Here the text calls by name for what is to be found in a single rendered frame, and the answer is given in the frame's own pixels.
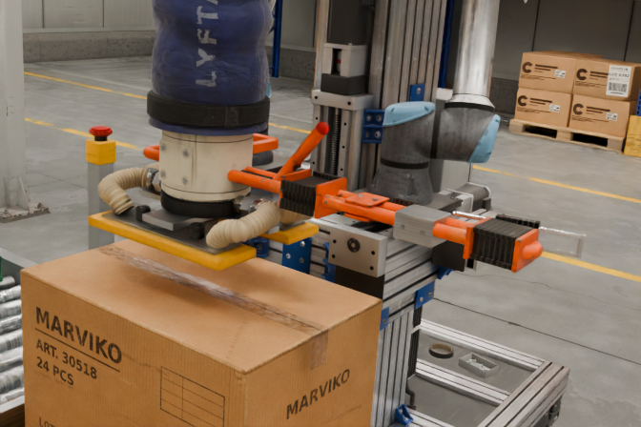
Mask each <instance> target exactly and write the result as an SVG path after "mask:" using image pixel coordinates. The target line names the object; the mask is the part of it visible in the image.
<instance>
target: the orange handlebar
mask: <svg viewBox="0 0 641 427"><path fill-rule="evenodd" d="M278 146H279V141H278V139H277V138H276V137H272V136H268V135H263V134H259V133H254V136H253V153H261V152H266V151H270V150H274V149H277V148H278ZM143 154H144V156H145V157H147V158H149V159H152V160H155V161H158V162H159V145H151V146H148V147H146V148H145V149H144V150H143ZM245 171H247V172H252V173H259V174H262V175H267V176H270V177H273V178H274V177H275V176H276V173H271V172H267V171H264V170H260V169H256V168H253V167H249V166H247V167H246V168H245ZM227 178H228V179H229V180H230V181H232V182H236V183H239V184H242V185H246V186H250V187H253V188H257V189H261V190H264V191H267V192H271V193H277V194H279V188H280V182H279V181H276V180H273V179H269V178H265V177H261V176H257V175H253V174H250V173H244V172H240V171H236V170H231V171H229V172H228V174H227ZM388 200H389V198H387V197H383V196H379V195H375V194H372V193H360V194H356V193H351V192H347V191H343V190H339V191H338V192H337V195H336V196H334V195H331V194H326V195H325V196H324V198H323V200H322V205H323V206H324V207H326V208H330V209H334V210H337V211H341V212H345V213H344V214H343V216H347V217H350V218H354V219H357V220H360V221H364V222H367V223H369V222H372V221H374V220H376V221H380V222H382V223H386V224H390V225H393V226H394V222H395V212H396V211H398V210H400V209H403V208H405V206H402V205H399V204H395V203H391V202H387V201H388ZM471 224H473V223H469V222H465V221H462V220H458V219H454V218H451V217H449V218H448V220H447V221H446V222H445V225H444V224H441V223H437V224H436V225H435V227H434V228H433V230H432V233H433V235H434V236H435V237H439V238H442V239H445V240H449V241H453V242H456V243H460V244H464V245H465V234H466V227H467V226H469V225H471ZM542 252H543V247H542V245H541V244H540V242H538V241H536V240H534V241H533V242H532V243H531V244H530V245H526V247H525V248H524V250H523V253H522V259H523V260H533V259H536V258H538V257H539V256H541V254H542Z"/></svg>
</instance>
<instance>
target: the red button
mask: <svg viewBox="0 0 641 427"><path fill-rule="evenodd" d="M89 133H91V134H92V135H94V141H100V142H103V141H107V140H108V136H109V135H111V133H113V129H111V128H110V127H107V126H93V127H91V128H90V129H89Z"/></svg>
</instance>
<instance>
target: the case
mask: <svg viewBox="0 0 641 427"><path fill-rule="evenodd" d="M20 279H21V309H22V338H23V368H24V398H25V427H370V424H371V414H372V404H373V394H374V384H375V374H376V364H377V353H378V343H379V333H380V323H381V313H382V303H383V301H382V300H381V299H379V298H376V297H374V296H371V295H366V294H363V293H360V292H357V291H355V290H352V289H349V288H346V287H343V286H341V285H338V284H335V283H332V282H329V281H326V280H323V279H320V278H317V277H314V276H312V275H309V274H305V273H302V272H299V271H296V270H293V269H290V268H287V267H284V266H281V265H279V264H276V263H273V262H270V261H267V260H264V259H261V258H259V257H255V258H252V259H250V260H247V261H244V262H242V263H239V264H237V265H235V266H232V267H229V268H227V269H224V270H221V271H216V270H213V269H210V268H207V267H205V266H202V265H199V264H196V263H194V262H192V261H189V260H186V259H183V258H180V257H178V256H175V255H172V254H168V253H165V252H162V251H160V250H157V249H155V248H152V247H149V246H146V245H144V244H141V243H138V242H135V241H132V240H131V239H126V240H123V241H119V242H116V243H113V244H109V245H106V246H102V247H99V248H95V249H92V250H88V251H86V252H82V253H79V254H73V255H69V256H66V257H62V258H59V259H55V260H52V261H49V262H45V263H42V264H38V265H35V266H31V267H29V268H25V269H22V270H20Z"/></svg>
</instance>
